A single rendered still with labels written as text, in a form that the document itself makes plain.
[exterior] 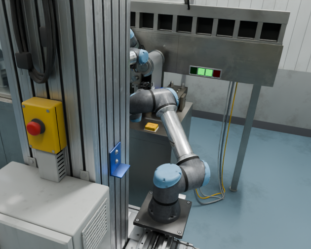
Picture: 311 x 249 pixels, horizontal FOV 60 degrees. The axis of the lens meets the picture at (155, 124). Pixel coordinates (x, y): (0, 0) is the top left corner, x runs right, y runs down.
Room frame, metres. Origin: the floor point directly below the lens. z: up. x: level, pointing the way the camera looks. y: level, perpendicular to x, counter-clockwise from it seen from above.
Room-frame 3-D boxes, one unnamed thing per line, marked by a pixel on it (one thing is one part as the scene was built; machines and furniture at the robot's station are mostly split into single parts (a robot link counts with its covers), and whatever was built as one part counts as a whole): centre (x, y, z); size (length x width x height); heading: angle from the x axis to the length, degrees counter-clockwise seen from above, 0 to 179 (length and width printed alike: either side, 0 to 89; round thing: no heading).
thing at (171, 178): (0.94, -0.07, 0.98); 0.13 x 0.12 x 0.14; 118
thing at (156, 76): (1.97, 0.01, 1.11); 0.23 x 0.01 x 0.18; 162
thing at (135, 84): (1.84, 0.15, 1.05); 0.06 x 0.05 x 0.31; 162
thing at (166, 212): (0.93, -0.06, 0.87); 0.15 x 0.15 x 0.10
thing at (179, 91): (1.97, -0.11, 1.00); 0.40 x 0.16 x 0.06; 162
